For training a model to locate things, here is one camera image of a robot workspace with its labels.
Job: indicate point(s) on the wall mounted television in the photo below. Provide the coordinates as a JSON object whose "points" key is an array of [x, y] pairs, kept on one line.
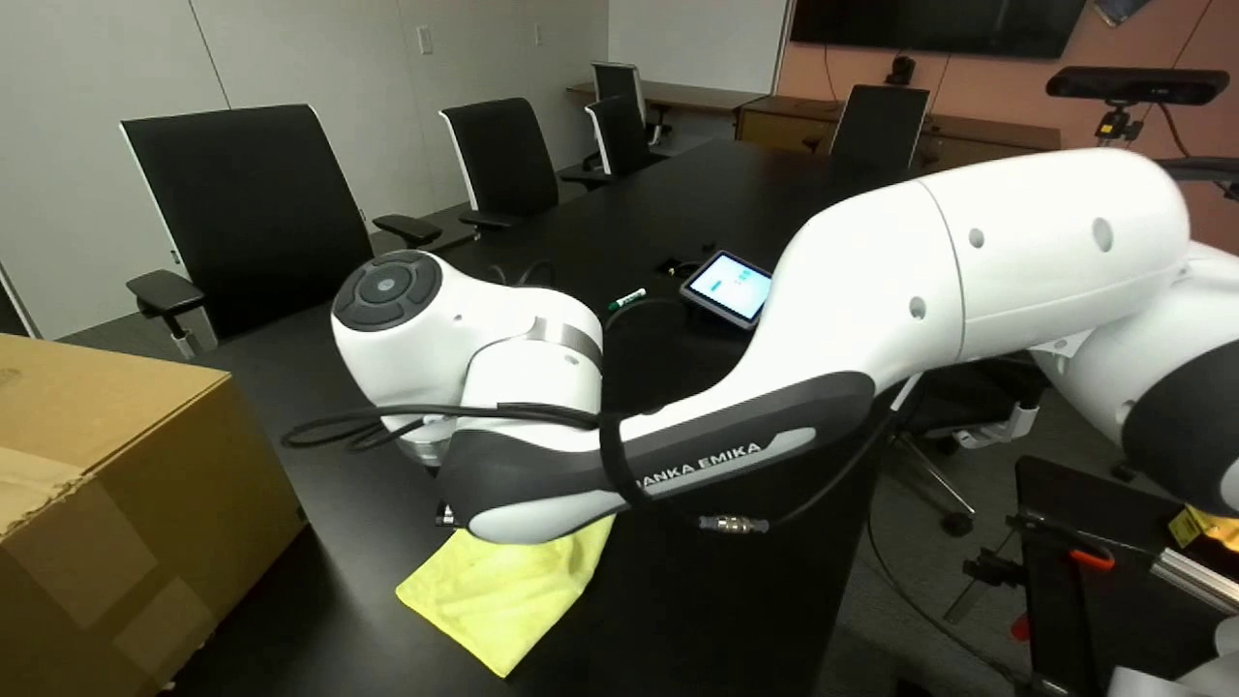
{"points": [[1006, 30]]}

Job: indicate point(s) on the black office chair far left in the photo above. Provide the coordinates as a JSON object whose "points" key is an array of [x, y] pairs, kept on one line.
{"points": [[619, 127]]}

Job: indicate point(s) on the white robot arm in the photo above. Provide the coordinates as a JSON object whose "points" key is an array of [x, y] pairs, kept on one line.
{"points": [[1071, 258]]}

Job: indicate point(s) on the black depth camera bar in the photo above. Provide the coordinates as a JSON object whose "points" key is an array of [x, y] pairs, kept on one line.
{"points": [[1126, 82]]}

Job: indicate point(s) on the webcam on credenza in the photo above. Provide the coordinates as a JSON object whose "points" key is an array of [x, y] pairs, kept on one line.
{"points": [[900, 72]]}

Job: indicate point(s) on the black office chair near left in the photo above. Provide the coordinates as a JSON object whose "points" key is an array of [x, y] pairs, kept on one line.
{"points": [[259, 212]]}

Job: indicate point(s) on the black office chair far end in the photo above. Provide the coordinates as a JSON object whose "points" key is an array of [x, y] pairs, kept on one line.
{"points": [[882, 127]]}

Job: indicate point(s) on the cardboard box on table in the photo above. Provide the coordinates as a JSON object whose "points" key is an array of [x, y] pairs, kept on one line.
{"points": [[139, 509]]}

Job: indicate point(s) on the black office chair right side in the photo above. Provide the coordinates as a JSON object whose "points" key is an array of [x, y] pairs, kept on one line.
{"points": [[969, 409]]}

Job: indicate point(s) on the yellow towel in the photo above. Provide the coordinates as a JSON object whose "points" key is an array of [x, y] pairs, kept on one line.
{"points": [[503, 604]]}

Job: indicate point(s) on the black office chair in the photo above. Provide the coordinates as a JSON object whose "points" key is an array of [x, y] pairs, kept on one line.
{"points": [[969, 409], [259, 212], [505, 161], [619, 127]]}

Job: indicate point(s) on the touchscreen tablet console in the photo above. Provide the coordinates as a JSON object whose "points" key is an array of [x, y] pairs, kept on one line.
{"points": [[729, 289]]}

